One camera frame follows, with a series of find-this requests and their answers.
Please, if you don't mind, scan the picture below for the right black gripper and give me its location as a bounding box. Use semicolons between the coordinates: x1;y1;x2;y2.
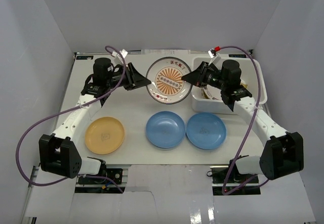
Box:
182;62;227;91

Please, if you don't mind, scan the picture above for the yellow green rectangular plate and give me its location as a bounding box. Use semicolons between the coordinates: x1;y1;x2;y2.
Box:
201;79;250;101

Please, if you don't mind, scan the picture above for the orange sunburst white plate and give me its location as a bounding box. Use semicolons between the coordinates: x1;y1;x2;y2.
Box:
146;57;192;105

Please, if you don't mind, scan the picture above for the blue plastic plate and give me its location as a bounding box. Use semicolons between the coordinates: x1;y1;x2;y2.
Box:
186;112;227;150
145;111;186;149

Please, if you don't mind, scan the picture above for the green red rimmed white plate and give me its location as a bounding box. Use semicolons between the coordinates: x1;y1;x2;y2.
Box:
202;85;222;101

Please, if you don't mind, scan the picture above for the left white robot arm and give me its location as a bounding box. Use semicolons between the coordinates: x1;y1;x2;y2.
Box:
38;58;151;183

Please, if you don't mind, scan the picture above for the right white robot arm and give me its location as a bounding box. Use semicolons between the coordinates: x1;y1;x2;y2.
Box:
182;60;304;183

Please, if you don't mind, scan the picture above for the white plastic bin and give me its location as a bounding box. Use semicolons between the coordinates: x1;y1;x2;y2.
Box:
191;54;267;114

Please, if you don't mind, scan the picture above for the white paper sheet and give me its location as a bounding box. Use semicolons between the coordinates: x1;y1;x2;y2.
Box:
141;49;190;56

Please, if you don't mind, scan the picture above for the yellow plastic round plate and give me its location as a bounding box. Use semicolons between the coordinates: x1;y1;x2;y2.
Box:
85;117;126;155

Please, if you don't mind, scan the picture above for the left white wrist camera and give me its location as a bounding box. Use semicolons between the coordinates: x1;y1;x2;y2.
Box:
111;49;128;59

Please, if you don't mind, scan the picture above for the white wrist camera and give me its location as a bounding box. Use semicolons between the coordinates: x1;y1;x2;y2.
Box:
111;49;128;59
208;46;221;65

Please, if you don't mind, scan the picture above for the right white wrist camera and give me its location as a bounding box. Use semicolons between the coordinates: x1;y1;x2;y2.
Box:
208;46;221;65

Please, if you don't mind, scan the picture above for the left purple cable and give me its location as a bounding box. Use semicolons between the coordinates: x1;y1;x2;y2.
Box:
15;45;127;187

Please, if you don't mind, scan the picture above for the purple cable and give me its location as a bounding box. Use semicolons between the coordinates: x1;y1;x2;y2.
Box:
215;46;270;196
15;45;127;187

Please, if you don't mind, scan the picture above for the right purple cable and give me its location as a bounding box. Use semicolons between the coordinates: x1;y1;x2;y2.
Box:
215;46;270;196

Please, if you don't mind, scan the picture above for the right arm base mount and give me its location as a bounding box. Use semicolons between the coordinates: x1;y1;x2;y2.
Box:
206;166;261;196

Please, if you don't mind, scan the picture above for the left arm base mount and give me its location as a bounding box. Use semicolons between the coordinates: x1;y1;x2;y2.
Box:
74;166;128;194

